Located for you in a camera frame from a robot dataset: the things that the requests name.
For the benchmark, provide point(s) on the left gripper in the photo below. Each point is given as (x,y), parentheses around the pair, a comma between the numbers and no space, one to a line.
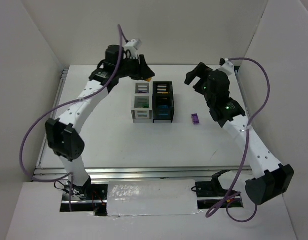
(140,67)

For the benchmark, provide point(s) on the teal small lego brick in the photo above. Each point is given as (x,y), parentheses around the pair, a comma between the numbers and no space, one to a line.
(162,115)

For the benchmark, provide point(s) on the right aluminium side rail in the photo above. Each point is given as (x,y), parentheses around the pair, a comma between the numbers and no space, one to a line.
(241,87)

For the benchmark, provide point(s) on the aluminium front rail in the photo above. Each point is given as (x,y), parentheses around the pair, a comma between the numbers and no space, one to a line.
(104,175)

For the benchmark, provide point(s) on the aluminium side rail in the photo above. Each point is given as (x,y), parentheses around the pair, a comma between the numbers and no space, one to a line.
(241,87)
(55,103)

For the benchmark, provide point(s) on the left aluminium side rail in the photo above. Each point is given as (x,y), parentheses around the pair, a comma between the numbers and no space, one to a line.
(55,103)

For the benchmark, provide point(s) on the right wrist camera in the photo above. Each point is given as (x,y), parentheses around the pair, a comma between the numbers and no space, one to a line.
(226,66)

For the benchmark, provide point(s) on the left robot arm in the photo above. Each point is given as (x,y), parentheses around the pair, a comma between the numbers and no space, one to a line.
(63,133)

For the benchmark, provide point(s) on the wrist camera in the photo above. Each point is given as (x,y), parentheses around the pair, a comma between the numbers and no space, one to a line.
(131,48)
(226,66)

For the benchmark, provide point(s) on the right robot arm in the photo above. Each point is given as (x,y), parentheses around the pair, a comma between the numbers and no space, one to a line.
(271,177)

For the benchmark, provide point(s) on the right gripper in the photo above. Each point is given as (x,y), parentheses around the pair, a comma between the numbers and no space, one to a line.
(202,77)

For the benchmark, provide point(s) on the white slotted container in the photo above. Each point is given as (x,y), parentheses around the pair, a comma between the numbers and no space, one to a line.
(142,96)

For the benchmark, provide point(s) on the black slotted container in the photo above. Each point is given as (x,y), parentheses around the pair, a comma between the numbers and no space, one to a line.
(157,100)

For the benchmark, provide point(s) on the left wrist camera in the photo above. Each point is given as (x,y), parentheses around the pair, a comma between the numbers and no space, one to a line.
(131,48)

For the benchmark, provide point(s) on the teal rounded lego brick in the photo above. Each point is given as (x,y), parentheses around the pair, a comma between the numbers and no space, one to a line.
(162,107)

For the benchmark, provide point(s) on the white taped panel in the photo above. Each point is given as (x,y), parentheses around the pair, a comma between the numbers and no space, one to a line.
(151,198)

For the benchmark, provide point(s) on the purple small lego brick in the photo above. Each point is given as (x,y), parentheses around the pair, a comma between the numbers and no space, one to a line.
(195,119)

